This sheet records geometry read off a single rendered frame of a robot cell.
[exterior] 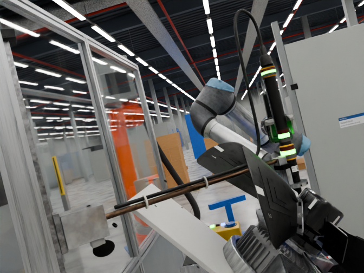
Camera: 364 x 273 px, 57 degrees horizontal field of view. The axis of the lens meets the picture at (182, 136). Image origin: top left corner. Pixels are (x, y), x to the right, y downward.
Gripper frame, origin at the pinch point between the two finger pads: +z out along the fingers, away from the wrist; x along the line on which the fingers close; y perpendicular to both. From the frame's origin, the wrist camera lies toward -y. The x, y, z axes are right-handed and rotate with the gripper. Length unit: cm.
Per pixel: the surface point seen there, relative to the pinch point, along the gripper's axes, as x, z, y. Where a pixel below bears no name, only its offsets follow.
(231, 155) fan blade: 16.5, -4.5, 7.6
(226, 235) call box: 27, -34, 41
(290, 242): 6.7, 12.8, 31.5
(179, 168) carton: 180, -770, 73
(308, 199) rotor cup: -0.6, 10.1, 22.3
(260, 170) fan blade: 10.4, 28.1, 9.4
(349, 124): -74, -182, 19
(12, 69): 55, 37, -24
